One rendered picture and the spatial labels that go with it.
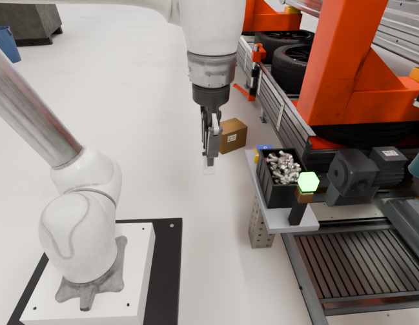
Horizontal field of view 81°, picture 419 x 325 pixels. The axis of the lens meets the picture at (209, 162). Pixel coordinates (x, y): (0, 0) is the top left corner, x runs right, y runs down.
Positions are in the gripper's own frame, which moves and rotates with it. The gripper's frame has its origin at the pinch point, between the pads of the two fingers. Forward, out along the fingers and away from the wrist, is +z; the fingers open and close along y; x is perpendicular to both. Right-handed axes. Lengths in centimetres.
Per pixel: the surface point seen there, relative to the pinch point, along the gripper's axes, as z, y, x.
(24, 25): 41, -432, -209
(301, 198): 13.7, 3.9, 26.5
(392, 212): 58, -15, 98
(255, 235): 62, -17, 27
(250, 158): 28, -33, 25
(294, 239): 65, -13, 46
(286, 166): 15.6, -12.2, 29.9
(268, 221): 28.3, -0.2, 20.6
